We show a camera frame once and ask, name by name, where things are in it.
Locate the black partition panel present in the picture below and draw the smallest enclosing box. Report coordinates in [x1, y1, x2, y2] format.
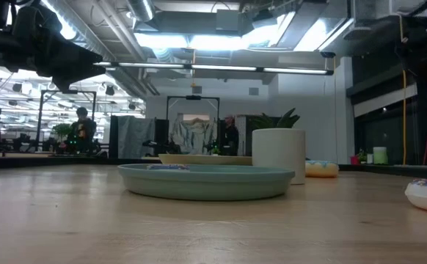
[154, 118, 170, 155]

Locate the succulent in white pot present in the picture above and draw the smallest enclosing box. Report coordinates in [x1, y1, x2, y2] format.
[251, 107, 307, 186]

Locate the long ceiling light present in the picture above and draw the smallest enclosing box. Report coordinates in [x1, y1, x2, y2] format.
[94, 61, 335, 76]

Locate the green leafy plant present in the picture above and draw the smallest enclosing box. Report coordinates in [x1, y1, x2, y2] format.
[51, 122, 73, 146]

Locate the black aluminium table frame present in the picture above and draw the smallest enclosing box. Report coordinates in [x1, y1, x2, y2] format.
[0, 155, 427, 180]

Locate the teal round plate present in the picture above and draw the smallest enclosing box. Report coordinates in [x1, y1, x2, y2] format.
[117, 163, 296, 202]

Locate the gray cloth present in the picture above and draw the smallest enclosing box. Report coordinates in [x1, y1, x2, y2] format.
[117, 115, 156, 159]

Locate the person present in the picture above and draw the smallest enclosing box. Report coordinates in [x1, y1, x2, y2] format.
[66, 106, 98, 154]
[220, 115, 240, 157]

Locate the clear plastic sheet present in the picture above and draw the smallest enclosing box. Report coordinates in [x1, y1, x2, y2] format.
[171, 113, 218, 155]

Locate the large blue frosted donut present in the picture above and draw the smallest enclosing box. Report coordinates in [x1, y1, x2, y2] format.
[304, 160, 340, 179]

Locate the beige round plate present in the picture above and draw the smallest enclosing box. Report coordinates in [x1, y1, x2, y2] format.
[158, 153, 253, 166]

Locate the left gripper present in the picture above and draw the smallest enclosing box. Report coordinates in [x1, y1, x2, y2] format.
[10, 5, 105, 94]

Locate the pale green container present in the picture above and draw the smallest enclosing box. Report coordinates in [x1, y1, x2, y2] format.
[373, 146, 389, 165]

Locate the black station frame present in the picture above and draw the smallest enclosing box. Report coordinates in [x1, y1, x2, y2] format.
[166, 95, 221, 155]
[35, 89, 98, 153]

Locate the yellow hanging cable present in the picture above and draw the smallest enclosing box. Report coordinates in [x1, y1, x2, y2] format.
[400, 16, 409, 166]

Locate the silver ventilation duct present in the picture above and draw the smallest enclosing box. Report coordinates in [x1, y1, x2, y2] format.
[127, 0, 156, 22]

